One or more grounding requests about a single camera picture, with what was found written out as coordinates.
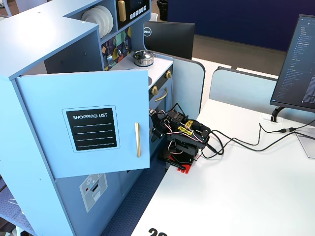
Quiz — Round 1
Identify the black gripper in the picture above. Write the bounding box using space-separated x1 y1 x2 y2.
151 115 170 144

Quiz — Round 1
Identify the blue cabinet door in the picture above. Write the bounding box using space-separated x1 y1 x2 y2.
14 68 151 179

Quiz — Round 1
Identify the blue toy kitchen cabinet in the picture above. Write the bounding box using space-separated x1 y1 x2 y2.
0 0 206 236

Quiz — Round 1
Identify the black table clamp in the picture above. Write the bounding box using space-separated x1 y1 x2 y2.
157 150 186 171

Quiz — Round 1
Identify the black shopping list board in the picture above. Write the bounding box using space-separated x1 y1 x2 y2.
62 104 121 153

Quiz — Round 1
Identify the light blue desk divider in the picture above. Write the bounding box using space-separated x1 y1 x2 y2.
157 51 206 117
208 66 279 114

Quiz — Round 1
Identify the silver pot with lid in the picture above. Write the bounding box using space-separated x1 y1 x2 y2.
130 50 156 67

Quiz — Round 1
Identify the black Dell monitor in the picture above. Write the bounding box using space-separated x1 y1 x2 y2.
143 21 195 60

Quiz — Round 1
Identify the black toy microwave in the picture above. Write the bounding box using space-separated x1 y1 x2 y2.
115 0 151 31

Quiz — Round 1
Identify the black trash bin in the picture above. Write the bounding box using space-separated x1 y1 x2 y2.
157 0 169 22

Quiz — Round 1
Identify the white plate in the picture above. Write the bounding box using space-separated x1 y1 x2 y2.
81 9 105 39
88 6 111 37
97 4 114 35

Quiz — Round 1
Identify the monitor with lit screen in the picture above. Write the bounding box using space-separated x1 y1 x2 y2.
270 14 315 111

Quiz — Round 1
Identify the gold door handle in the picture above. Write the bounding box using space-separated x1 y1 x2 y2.
134 122 142 158

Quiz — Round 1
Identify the red robot base mount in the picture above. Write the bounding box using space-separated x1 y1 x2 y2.
169 152 194 175

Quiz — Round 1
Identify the gold oven handle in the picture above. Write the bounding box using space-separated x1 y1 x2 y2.
155 87 169 103

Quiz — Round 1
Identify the white desk cable grommet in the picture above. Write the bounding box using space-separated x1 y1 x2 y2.
260 114 285 125

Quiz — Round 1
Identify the black cable with connector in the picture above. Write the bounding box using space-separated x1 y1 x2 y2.
196 122 315 159

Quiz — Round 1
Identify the gold microwave handle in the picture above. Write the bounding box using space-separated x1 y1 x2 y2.
117 0 127 23

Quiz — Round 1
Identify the gray monitor base plate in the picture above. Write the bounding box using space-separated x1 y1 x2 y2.
294 131 315 159

